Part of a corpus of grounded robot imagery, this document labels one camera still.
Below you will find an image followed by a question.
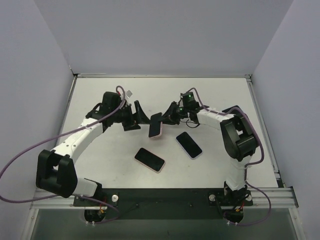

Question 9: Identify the phone in blue case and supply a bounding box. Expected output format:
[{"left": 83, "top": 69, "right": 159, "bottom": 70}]
[{"left": 222, "top": 105, "right": 240, "bottom": 113}]

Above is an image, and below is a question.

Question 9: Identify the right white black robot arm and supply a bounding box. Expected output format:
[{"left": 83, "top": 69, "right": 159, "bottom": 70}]
[{"left": 160, "top": 91, "right": 259, "bottom": 192}]

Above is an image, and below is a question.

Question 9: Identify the pink phone case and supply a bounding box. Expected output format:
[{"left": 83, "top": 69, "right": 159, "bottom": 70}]
[{"left": 148, "top": 121, "right": 163, "bottom": 139}]

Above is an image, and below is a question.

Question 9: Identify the phone in pink case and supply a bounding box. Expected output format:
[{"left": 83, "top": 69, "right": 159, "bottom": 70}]
[{"left": 134, "top": 148, "right": 166, "bottom": 173}]

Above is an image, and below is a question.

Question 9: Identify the lavender phone case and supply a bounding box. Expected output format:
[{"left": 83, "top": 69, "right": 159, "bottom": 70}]
[{"left": 175, "top": 131, "right": 203, "bottom": 160}]

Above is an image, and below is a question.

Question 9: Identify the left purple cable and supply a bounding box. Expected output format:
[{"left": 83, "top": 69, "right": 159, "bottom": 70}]
[{"left": 0, "top": 86, "right": 131, "bottom": 225}]

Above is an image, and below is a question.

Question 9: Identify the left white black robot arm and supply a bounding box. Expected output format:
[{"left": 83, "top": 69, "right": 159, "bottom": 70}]
[{"left": 35, "top": 91, "right": 150, "bottom": 206}]

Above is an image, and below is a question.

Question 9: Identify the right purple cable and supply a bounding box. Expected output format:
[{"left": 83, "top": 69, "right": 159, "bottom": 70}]
[{"left": 188, "top": 87, "right": 273, "bottom": 227}]

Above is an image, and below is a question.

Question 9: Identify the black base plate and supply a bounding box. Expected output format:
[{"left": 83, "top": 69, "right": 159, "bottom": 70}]
[{"left": 73, "top": 188, "right": 253, "bottom": 220}]

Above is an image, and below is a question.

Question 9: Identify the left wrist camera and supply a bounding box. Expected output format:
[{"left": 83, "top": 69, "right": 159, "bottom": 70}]
[{"left": 125, "top": 90, "right": 133, "bottom": 99}]

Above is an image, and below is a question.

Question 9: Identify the purple cable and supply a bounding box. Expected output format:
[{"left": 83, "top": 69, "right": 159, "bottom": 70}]
[
  {"left": 0, "top": 86, "right": 131, "bottom": 225},
  {"left": 188, "top": 87, "right": 273, "bottom": 227}
]

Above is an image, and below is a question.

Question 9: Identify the aluminium front rail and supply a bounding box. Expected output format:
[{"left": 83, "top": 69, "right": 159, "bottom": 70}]
[{"left": 30, "top": 187, "right": 299, "bottom": 210}]

